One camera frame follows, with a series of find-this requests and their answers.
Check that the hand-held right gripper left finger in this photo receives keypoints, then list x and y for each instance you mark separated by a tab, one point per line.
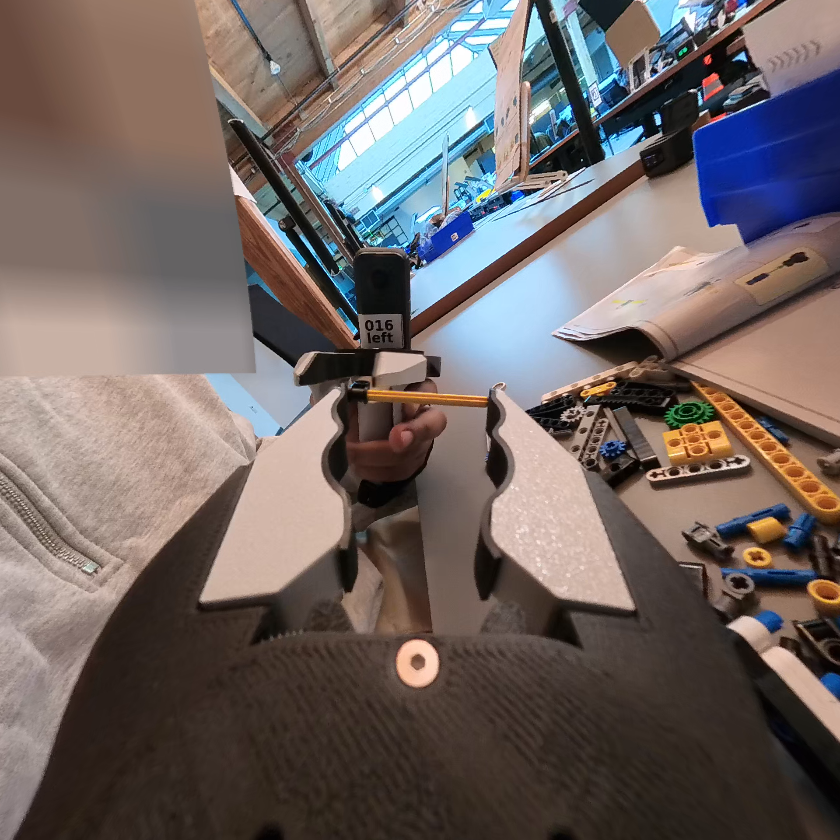
282	525

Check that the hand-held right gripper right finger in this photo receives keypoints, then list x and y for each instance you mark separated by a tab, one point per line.
551	525

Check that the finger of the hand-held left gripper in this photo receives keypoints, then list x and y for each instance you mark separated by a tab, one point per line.
305	371
400	371

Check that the yellow lego axle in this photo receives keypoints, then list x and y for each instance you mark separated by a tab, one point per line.
426	397

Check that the black lego bush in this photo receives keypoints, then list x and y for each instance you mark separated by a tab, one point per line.
358	392

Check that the pile of lego beams gears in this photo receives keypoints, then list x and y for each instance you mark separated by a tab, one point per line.
636	397

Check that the flat grey lego liftarm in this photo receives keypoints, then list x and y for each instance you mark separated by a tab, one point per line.
699	469

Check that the green lego gear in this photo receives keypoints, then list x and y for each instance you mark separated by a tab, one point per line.
676	415

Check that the scatter of small lego pins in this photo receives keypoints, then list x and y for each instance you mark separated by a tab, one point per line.
748	525

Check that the long yellow lego beam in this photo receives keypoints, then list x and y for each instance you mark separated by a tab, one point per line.
764	453

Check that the lego instruction booklet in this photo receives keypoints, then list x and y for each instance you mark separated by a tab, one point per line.
656	308

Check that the person's left hand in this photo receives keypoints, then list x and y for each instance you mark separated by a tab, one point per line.
407	446

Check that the black office chair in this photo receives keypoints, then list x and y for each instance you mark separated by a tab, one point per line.
282	328

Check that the small blue parts bin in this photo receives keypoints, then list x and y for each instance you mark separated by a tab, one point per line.
453	236

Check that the wooden desk divider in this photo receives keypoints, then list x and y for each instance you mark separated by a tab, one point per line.
275	262

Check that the beige trousers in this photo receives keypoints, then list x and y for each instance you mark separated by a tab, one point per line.
407	577

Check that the black metal pole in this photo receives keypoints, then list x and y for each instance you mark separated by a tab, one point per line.
262	172

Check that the grey zip hoodie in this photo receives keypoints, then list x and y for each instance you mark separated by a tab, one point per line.
79	459

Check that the cardboard display board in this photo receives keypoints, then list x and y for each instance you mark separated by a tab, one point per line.
512	98

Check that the black steel column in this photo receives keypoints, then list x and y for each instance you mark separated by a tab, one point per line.
571	85

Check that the black charger block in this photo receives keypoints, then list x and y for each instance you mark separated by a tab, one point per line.
666	151

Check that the blue plastic bin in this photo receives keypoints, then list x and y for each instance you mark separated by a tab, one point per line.
768	157

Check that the white cardboard box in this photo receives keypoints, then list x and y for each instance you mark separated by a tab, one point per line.
787	46

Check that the yellow lego frame block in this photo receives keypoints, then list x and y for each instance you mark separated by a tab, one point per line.
695	443

